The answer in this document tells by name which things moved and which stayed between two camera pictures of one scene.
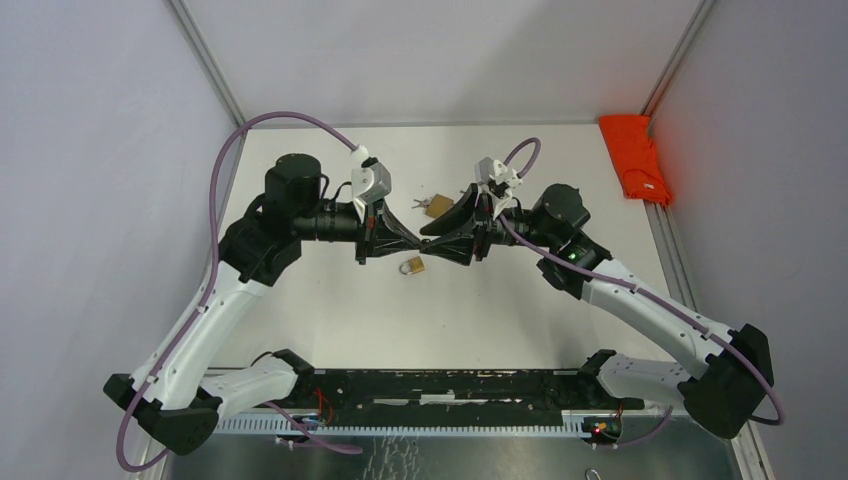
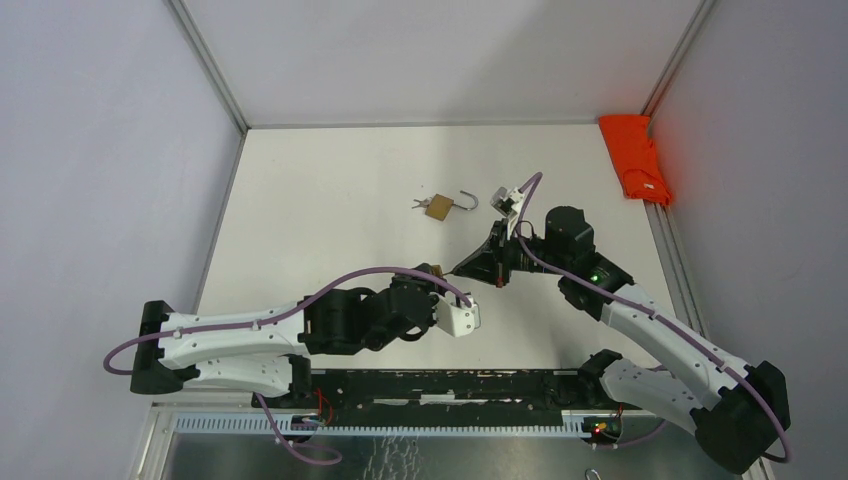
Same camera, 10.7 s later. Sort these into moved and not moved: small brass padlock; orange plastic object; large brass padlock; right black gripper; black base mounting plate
Moved: right black gripper; small brass padlock
Not moved: black base mounting plate; orange plastic object; large brass padlock
